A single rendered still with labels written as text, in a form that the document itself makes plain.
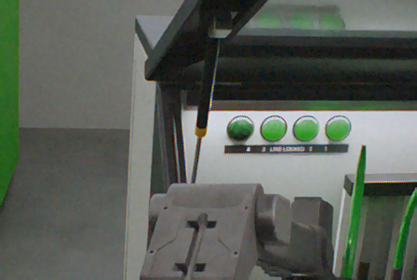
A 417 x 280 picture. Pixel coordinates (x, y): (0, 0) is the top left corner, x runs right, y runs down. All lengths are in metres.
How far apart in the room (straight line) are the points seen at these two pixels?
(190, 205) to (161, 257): 0.06
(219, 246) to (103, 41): 4.63
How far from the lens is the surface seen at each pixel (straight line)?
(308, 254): 1.09
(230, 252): 0.73
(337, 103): 1.67
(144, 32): 1.78
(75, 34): 5.33
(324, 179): 1.75
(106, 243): 4.22
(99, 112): 5.47
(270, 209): 0.78
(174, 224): 0.76
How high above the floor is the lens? 1.96
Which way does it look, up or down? 20 degrees down
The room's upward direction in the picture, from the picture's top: 4 degrees clockwise
